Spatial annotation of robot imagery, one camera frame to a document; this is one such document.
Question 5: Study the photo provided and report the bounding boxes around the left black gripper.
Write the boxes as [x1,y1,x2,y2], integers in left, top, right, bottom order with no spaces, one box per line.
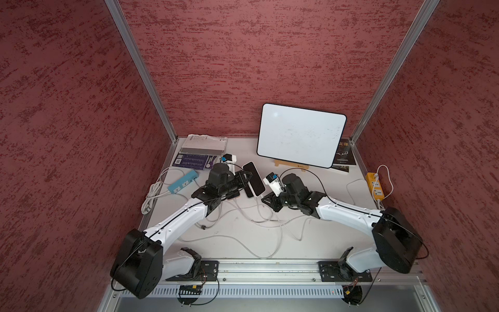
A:
[218,170,252,195]

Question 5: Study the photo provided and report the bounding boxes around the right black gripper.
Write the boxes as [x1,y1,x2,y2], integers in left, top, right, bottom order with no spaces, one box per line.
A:
[260,186,300,212]

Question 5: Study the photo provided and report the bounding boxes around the phone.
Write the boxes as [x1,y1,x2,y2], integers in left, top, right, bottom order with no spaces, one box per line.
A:
[242,162,266,196]
[244,184,255,198]
[226,190,240,200]

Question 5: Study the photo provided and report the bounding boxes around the white USB-C charging cable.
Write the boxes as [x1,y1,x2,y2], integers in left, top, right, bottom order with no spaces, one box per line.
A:
[241,194,285,260]

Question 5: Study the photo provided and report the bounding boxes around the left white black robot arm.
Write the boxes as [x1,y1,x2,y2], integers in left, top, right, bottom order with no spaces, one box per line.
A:
[110,163,253,299]

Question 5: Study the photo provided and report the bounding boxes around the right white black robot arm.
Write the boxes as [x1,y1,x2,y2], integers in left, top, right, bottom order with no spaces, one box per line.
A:
[262,173,424,274]

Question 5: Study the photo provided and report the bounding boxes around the dark blue booklet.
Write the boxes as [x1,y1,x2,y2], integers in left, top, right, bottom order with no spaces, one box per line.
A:
[172,153,220,170]

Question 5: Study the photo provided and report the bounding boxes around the wooden board stand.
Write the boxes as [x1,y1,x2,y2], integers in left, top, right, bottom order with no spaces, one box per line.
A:
[274,159,309,172]

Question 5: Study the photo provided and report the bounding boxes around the teal power strip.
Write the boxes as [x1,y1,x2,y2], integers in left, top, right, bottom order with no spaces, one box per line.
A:
[167,170,199,194]

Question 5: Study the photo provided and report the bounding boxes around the black book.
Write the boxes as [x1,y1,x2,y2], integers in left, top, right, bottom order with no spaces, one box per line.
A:
[331,139,357,173]

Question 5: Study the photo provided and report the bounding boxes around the yellow power strip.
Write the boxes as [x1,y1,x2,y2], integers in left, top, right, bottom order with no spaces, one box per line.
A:
[366,172,385,202]

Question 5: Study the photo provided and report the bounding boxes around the white lightning charging cable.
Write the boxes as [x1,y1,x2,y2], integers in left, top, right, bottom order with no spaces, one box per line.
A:
[257,210,317,242]

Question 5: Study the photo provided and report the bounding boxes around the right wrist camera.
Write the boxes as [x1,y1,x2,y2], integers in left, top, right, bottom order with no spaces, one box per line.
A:
[263,172,283,196]

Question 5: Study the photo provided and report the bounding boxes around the white board with black frame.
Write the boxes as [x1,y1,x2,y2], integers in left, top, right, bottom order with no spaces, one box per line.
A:
[257,103,347,168]

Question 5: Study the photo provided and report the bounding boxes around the white coiled cord bundle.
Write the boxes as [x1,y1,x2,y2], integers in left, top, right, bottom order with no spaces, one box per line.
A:
[140,166,184,216]

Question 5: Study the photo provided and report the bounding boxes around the aluminium front rail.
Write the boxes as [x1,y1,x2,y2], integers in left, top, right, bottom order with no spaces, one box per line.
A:
[159,259,428,285]

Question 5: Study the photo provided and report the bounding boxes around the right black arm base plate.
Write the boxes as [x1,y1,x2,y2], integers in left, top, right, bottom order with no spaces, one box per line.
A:
[318,247,373,283]

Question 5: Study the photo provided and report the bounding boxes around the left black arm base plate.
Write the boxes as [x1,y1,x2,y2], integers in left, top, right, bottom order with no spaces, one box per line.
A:
[162,248,220,282]

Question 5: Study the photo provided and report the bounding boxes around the white power strip cord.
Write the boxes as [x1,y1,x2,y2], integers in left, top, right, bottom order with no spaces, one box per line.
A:
[346,164,395,209]

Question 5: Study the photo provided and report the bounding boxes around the left aluminium frame post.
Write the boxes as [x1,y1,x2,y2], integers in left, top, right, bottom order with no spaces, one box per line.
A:
[105,0,178,144]

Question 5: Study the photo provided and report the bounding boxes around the aluminium frame post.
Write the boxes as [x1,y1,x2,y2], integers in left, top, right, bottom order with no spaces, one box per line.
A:
[105,0,178,144]
[350,0,439,145]

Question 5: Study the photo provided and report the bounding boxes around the right aluminium frame post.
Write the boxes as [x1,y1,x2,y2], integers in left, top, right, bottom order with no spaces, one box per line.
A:
[350,0,439,145]

